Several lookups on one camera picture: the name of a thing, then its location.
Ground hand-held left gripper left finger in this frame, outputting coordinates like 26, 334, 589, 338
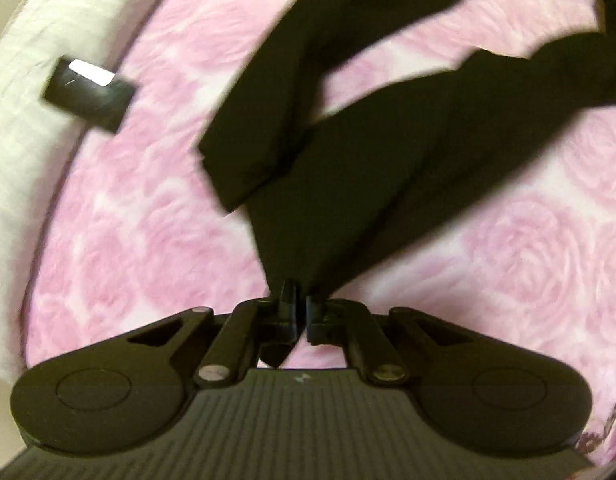
127, 279, 302, 389

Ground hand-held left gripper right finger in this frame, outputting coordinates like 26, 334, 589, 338
306, 294, 484, 389

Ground black pants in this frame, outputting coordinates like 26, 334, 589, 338
197, 0, 616, 368

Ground pink rose-print blanket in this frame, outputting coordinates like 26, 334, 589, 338
23, 0, 616, 466

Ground black rectangular device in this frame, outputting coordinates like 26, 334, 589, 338
42, 56, 137, 135

